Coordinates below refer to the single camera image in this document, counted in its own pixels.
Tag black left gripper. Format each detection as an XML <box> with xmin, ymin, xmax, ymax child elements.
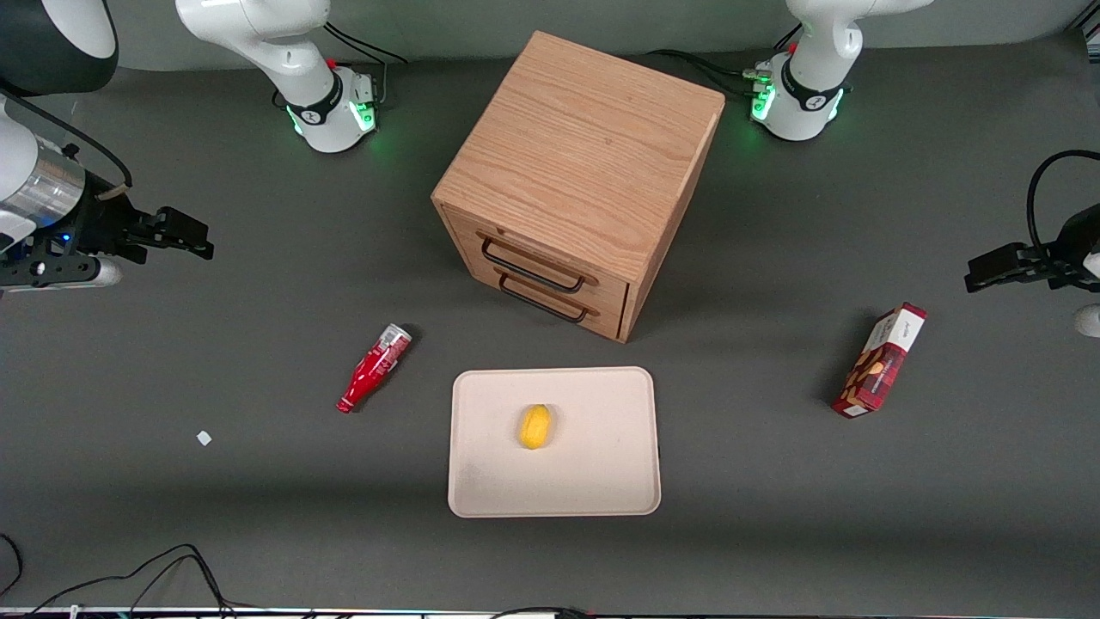
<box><xmin>964</xmin><ymin>204</ymin><xmax>1100</xmax><ymax>294</ymax></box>

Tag black cables at left arm base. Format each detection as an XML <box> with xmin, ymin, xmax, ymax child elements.
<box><xmin>645</xmin><ymin>24</ymin><xmax>804</xmax><ymax>100</ymax></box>

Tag wooden drawer cabinet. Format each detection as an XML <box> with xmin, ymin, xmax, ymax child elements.
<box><xmin>431</xmin><ymin>31</ymin><xmax>726</xmax><ymax>344</ymax></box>

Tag short black cable loop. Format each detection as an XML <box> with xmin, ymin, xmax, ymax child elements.
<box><xmin>0</xmin><ymin>533</ymin><xmax>23</xmax><ymax>598</ymax></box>

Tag long black cable on table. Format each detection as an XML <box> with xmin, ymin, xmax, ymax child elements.
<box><xmin>26</xmin><ymin>543</ymin><xmax>250</xmax><ymax>619</ymax></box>

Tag black cable along right arm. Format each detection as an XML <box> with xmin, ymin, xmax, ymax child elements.
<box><xmin>0</xmin><ymin>90</ymin><xmax>134</xmax><ymax>192</ymax></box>

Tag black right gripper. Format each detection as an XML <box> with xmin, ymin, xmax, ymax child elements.
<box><xmin>0</xmin><ymin>193</ymin><xmax>215</xmax><ymax>291</ymax></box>

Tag black cables at arm base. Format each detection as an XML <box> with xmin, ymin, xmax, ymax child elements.
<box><xmin>322</xmin><ymin>21</ymin><xmax>409</xmax><ymax>108</ymax></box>
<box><xmin>645</xmin><ymin>24</ymin><xmax>804</xmax><ymax>100</ymax></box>

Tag black cables at right arm base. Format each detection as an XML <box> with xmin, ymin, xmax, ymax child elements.
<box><xmin>322</xmin><ymin>21</ymin><xmax>409</xmax><ymax>108</ymax></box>

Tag yellow lemon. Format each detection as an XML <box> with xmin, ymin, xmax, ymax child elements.
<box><xmin>518</xmin><ymin>404</ymin><xmax>553</xmax><ymax>450</ymax></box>

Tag black cable at table edge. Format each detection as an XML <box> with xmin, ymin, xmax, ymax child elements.
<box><xmin>490</xmin><ymin>605</ymin><xmax>596</xmax><ymax>619</ymax></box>

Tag red cookie box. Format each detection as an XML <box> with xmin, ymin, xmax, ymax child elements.
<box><xmin>831</xmin><ymin>303</ymin><xmax>928</xmax><ymax>420</ymax></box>

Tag black cable loop on left arm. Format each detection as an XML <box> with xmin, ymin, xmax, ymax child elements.
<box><xmin>1026</xmin><ymin>150</ymin><xmax>1100</xmax><ymax>259</ymax></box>

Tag beige rectangular tray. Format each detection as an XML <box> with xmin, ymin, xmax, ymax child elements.
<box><xmin>448</xmin><ymin>367</ymin><xmax>662</xmax><ymax>518</ymax></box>

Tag black wire drawer handle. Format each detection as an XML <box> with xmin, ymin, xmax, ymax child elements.
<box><xmin>498</xmin><ymin>273</ymin><xmax>595</xmax><ymax>325</ymax></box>
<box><xmin>480</xmin><ymin>236</ymin><xmax>589</xmax><ymax>295</ymax></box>

